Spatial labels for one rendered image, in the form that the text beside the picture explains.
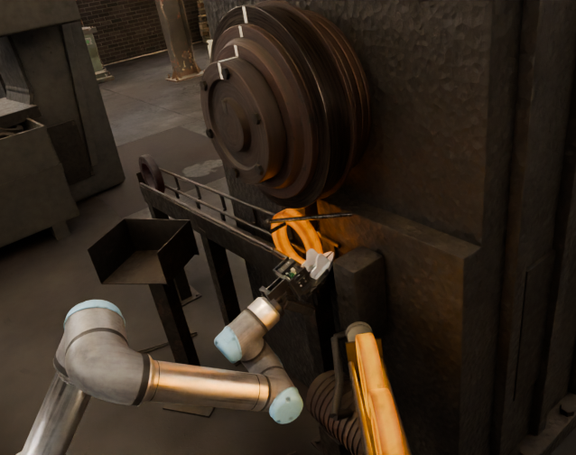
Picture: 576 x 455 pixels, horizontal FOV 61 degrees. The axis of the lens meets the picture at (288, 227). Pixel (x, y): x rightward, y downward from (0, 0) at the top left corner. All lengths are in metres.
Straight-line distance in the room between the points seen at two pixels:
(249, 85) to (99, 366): 0.60
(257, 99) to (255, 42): 0.13
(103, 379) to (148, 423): 1.08
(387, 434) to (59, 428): 0.68
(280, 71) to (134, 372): 0.64
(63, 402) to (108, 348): 0.21
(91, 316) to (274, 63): 0.62
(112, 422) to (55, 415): 0.95
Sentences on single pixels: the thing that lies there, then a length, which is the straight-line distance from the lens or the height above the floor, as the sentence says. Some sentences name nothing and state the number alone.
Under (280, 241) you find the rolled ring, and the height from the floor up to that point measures 0.74.
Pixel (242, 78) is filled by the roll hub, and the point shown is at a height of 1.23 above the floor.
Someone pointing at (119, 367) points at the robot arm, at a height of 0.83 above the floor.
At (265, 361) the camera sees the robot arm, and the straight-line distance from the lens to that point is 1.18.
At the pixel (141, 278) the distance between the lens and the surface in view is 1.66.
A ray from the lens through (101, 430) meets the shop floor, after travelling 2.10.
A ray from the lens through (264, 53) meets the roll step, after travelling 1.06.
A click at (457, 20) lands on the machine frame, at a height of 1.29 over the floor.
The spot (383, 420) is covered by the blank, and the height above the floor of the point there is 0.80.
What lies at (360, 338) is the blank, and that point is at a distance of 0.96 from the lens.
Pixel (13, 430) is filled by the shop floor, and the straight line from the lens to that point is 2.31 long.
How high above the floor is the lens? 1.43
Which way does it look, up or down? 29 degrees down
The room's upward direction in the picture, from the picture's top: 10 degrees counter-clockwise
